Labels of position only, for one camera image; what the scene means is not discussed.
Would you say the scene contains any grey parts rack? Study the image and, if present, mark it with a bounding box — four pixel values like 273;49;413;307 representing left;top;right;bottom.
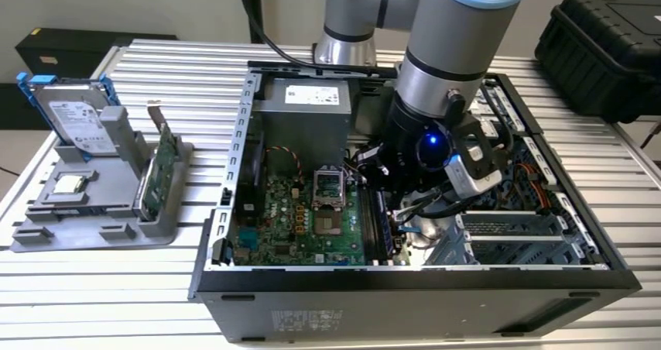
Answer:
7;105;194;253

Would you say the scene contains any black case fan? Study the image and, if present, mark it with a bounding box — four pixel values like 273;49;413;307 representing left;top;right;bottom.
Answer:
234;131;267;229

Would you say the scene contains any low black cabinet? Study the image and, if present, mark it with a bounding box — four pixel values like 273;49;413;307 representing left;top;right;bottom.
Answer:
0;82;31;131

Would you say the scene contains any black cabinet yellow label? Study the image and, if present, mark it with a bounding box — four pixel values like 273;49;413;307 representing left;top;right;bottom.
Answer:
13;27;177;84

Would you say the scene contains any hard disk in blue carrier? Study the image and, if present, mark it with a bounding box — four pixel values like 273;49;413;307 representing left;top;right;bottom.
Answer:
15;72;122;161

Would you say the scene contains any grey power supply unit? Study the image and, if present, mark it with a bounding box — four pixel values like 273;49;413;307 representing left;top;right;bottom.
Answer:
254;77;353;173

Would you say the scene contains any metal socket cover frame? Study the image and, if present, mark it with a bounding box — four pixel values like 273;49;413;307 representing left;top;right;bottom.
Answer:
311;163;346;208

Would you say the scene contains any black camera cable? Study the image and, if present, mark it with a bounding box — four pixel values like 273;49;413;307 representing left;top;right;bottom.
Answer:
235;0;401;72

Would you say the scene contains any dark blue RAM stick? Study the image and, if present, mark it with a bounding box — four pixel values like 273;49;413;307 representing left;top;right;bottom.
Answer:
374;189;398;256

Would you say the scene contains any black cable bundle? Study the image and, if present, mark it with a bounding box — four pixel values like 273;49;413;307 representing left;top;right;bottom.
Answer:
401;189;496;219

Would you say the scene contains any black hard equipment case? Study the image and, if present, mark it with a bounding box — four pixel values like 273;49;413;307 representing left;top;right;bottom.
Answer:
532;0;661;125

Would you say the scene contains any grey metal slot cover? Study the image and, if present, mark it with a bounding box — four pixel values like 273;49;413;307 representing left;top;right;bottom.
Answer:
463;233;580;266
457;210;564;238

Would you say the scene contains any green motherboard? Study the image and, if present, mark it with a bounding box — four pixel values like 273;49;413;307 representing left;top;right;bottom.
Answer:
229;171;414;268

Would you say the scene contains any black open PC case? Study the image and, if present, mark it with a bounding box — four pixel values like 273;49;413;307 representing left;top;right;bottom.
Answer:
185;60;644;345

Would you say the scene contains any green graphics card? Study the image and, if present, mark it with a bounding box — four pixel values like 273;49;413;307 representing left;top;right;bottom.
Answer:
131;100;181;222

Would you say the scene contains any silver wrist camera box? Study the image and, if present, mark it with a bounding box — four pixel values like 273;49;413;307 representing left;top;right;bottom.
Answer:
443;154;502;196

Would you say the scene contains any orange red wire bundle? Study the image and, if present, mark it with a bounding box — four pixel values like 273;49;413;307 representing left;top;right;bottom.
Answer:
507;163;556;215

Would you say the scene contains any CPU socket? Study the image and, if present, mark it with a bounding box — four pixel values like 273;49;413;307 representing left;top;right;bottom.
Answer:
311;206;345;238

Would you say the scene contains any red yellow fan wire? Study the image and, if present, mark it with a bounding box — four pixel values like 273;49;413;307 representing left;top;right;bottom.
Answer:
263;146;306;184

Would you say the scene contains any silver CPU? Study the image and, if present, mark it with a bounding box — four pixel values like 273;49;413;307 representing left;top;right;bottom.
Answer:
54;174;86;194

